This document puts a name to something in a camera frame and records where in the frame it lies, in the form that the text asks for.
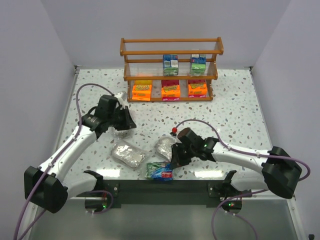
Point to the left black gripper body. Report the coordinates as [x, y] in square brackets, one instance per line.
[126, 119]

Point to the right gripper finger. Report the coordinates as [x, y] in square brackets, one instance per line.
[176, 152]
[180, 163]

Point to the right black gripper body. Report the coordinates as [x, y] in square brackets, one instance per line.
[178, 155]

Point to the blue green colourful sponge pack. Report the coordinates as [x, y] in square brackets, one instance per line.
[160, 171]

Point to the orange Scrub Daddy box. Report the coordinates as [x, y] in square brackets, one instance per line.
[142, 90]

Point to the orange Scrub Mommy box back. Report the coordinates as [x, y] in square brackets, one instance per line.
[170, 90]

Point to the orange pink Scrub Mommy box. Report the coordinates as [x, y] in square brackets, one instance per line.
[197, 88]

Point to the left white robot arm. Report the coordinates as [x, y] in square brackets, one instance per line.
[45, 185]

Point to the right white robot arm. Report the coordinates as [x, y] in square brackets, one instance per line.
[272, 170]

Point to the wooden three-tier shelf rack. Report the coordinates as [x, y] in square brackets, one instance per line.
[143, 61]

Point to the silver scourer pack right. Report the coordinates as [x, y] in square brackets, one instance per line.
[163, 147]

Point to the silver scourer pack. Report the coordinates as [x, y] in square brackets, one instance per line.
[128, 154]
[163, 147]
[121, 134]

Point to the silver scourer pack upper left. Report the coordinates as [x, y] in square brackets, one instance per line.
[121, 134]

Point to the silver scourer pack lower left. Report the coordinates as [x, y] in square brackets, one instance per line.
[128, 154]

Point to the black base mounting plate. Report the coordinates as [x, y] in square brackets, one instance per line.
[207, 193]

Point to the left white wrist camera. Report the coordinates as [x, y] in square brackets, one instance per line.
[121, 96]

